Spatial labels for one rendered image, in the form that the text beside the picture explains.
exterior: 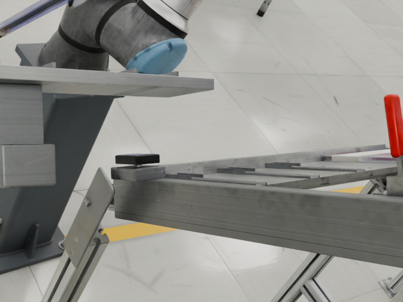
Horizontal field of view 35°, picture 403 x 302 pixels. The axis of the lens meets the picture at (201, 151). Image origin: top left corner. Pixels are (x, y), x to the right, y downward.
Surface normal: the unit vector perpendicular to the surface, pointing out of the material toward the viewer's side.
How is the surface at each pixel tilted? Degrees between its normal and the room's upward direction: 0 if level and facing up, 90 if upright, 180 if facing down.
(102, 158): 0
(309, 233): 90
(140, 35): 63
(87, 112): 90
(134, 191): 90
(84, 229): 90
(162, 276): 0
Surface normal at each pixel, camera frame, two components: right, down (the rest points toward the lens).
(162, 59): 0.64, 0.73
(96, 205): -0.76, 0.06
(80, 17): -0.55, 0.36
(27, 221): 0.58, 0.68
